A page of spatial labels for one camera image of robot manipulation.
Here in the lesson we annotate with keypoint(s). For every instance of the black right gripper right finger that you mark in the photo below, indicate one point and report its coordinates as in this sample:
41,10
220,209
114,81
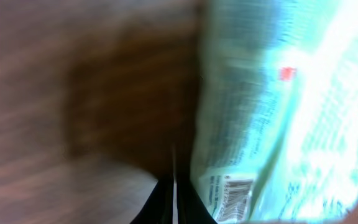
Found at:
189,205

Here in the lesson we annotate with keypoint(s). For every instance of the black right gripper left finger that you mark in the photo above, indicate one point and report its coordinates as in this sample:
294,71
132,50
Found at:
158,209

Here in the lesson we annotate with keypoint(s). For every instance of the teal orange soup packet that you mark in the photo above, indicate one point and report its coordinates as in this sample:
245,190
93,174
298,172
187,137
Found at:
277,126

